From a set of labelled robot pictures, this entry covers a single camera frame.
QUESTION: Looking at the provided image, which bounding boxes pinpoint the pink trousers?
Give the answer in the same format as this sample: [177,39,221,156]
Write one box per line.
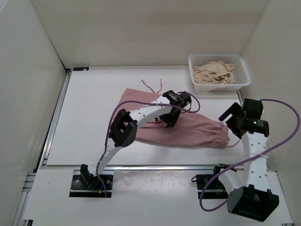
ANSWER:
[117,79,240,150]

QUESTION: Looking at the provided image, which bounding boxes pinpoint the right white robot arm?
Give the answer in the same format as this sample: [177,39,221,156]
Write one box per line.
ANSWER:
[211,99,279,222]

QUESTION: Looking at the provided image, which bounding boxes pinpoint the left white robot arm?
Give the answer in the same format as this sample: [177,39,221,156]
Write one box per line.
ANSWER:
[80,90,192,189]

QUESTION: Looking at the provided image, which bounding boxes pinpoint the beige trousers in basket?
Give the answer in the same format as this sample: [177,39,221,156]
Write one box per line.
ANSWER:
[192,60,237,85]

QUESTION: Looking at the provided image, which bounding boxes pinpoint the white plastic basket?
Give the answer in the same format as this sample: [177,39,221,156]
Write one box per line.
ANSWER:
[188,54,251,91]

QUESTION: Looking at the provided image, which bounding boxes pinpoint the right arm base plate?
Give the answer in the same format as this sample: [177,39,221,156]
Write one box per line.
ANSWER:
[192,173,243,200]

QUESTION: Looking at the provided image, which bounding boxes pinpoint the aluminium rail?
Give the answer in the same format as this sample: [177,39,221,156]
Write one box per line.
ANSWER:
[44,164,257,171]

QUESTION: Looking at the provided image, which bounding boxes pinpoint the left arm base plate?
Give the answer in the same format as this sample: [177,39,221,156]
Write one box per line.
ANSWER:
[69,170,114,198]

